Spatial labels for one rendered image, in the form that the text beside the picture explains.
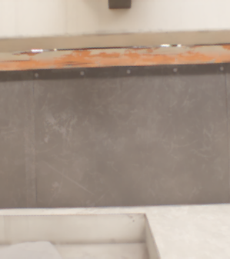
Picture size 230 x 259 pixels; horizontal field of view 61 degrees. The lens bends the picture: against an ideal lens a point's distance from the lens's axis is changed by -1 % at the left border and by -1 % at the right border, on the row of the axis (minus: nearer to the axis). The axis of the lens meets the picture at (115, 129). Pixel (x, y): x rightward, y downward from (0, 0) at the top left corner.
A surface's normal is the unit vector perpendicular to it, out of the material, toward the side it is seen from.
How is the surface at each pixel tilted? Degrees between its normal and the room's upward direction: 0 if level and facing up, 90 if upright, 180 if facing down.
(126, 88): 90
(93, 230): 90
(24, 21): 90
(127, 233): 90
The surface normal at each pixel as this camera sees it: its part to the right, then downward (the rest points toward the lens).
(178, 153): -0.02, 0.00
